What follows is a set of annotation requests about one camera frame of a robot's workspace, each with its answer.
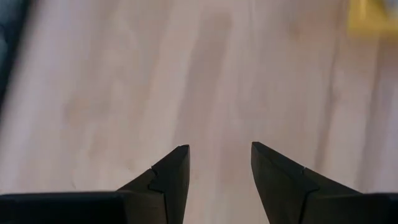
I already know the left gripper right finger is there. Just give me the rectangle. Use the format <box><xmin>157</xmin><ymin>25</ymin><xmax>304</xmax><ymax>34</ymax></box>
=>
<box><xmin>251</xmin><ymin>141</ymin><xmax>362</xmax><ymax>224</ymax></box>

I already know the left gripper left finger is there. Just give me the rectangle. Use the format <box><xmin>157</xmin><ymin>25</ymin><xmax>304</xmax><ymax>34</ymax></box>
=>
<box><xmin>116</xmin><ymin>144</ymin><xmax>191</xmax><ymax>224</ymax></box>

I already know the yellow plastic basket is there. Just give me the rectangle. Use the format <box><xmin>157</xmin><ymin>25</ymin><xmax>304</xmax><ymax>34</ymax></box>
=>
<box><xmin>347</xmin><ymin>0</ymin><xmax>398</xmax><ymax>34</ymax></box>

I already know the black metal table frame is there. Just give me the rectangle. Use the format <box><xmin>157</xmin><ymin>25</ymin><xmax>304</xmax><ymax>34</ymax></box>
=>
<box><xmin>0</xmin><ymin>0</ymin><xmax>34</xmax><ymax>106</ymax></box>

